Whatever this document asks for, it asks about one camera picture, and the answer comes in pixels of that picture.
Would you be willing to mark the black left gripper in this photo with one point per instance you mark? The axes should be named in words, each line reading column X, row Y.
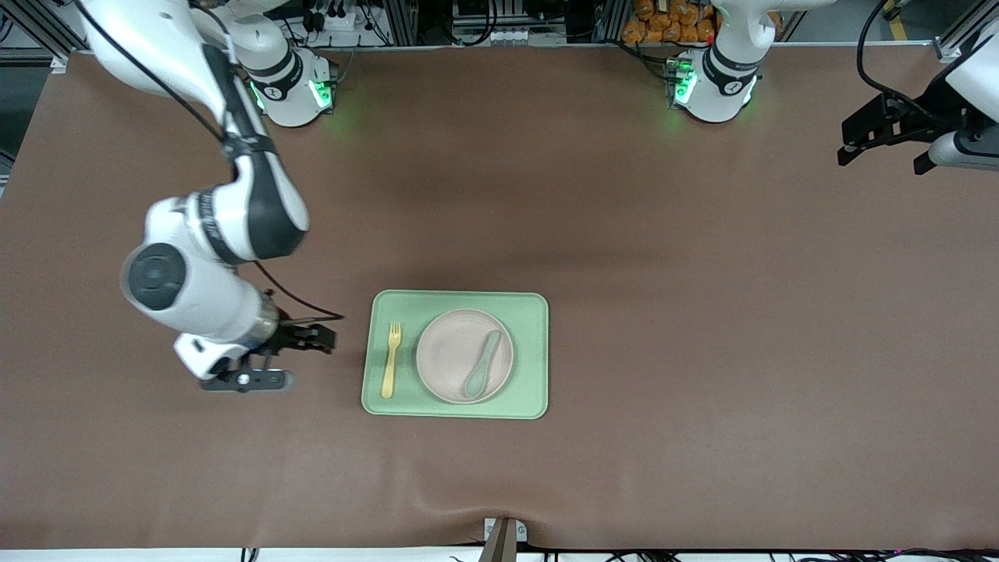
column 923, row 114

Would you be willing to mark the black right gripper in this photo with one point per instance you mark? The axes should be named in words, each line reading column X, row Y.
column 289, row 337

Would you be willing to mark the yellow plastic fork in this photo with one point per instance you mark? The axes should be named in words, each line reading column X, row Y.
column 388, row 375

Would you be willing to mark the pale pink round plate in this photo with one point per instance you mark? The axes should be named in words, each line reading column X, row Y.
column 445, row 351

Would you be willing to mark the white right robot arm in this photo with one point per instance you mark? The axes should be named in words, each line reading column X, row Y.
column 179, row 289

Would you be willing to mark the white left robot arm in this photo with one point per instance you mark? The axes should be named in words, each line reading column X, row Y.
column 722, row 78

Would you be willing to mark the green plastic spoon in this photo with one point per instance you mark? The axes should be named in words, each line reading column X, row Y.
column 476, row 381

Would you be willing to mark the light green rectangular tray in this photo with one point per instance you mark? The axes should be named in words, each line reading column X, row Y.
column 531, row 375

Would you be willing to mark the orange snack packet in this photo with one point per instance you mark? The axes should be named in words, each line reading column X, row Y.
column 644, row 8
column 670, row 31
column 671, row 8
column 634, row 31

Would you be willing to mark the metal table edge clamp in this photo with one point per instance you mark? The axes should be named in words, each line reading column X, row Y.
column 503, row 535

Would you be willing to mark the white power strip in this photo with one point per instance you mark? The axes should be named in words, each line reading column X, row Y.
column 347, row 19

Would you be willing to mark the brown table mat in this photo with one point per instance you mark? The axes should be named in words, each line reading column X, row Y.
column 702, row 468

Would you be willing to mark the white socket bar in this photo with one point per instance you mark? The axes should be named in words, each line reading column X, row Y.
column 499, row 35

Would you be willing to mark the aluminium frame strut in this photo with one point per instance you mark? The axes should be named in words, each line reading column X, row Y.
column 35, row 27
column 964, row 27

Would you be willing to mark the aluminium frame post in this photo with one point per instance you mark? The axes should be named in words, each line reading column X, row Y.
column 616, row 19
column 402, row 23

